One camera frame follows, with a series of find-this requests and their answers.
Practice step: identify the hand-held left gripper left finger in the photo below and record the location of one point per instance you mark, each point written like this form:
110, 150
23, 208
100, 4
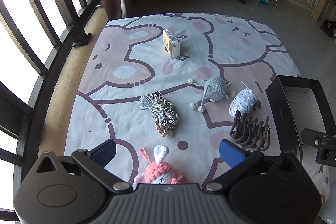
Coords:
103, 154

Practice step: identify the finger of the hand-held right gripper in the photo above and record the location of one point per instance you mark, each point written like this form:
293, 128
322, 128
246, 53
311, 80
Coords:
311, 136

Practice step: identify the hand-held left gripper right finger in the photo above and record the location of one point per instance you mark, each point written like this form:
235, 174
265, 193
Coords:
232, 154

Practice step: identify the brown hair claw clip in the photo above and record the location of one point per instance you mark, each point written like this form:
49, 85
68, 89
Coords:
249, 132

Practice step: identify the black cardboard box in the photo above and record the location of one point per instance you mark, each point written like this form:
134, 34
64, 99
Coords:
281, 108

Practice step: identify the white lace roll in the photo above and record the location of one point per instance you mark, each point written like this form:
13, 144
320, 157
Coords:
242, 102

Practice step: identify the pink crochet rabbit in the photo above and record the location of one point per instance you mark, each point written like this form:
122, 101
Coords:
160, 171

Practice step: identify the grey crochet toy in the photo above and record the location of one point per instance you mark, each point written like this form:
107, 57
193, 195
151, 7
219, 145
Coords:
216, 88

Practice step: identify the bear printed blanket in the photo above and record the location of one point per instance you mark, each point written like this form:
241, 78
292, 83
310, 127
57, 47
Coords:
147, 69

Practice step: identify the black object on floor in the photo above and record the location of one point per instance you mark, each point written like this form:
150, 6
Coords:
329, 27

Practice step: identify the small beige cardboard box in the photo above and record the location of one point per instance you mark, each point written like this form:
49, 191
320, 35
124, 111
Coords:
172, 45

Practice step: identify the black window railing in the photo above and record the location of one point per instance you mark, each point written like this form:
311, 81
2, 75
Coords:
65, 29

